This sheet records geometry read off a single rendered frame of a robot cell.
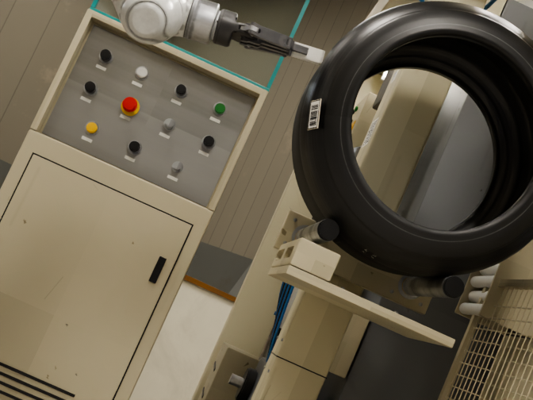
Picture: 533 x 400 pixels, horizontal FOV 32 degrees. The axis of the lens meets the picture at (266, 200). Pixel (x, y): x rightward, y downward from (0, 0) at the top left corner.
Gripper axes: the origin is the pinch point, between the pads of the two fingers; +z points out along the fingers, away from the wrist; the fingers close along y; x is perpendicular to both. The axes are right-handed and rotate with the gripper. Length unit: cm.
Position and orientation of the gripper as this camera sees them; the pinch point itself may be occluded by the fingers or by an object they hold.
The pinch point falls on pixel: (307, 53)
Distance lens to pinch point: 198.8
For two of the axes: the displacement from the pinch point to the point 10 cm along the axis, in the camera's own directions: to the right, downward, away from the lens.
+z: 9.6, 2.8, 0.7
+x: -2.8, 9.5, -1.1
